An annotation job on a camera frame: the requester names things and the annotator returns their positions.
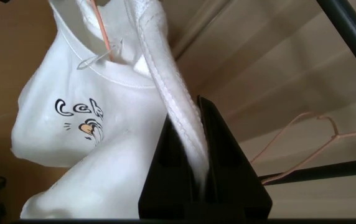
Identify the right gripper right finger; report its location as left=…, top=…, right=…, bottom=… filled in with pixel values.
left=196, top=95, right=273, bottom=220

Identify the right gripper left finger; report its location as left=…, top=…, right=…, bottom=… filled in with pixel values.
left=138, top=114, right=204, bottom=220

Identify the white printed T-shirt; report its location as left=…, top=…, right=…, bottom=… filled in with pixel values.
left=9, top=0, right=210, bottom=220

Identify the pink clothes hanger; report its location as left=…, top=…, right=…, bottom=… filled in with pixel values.
left=250, top=111, right=356, bottom=185
left=85, top=0, right=116, bottom=62

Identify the black clothes rack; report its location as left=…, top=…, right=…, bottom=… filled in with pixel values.
left=258, top=0, right=356, bottom=187

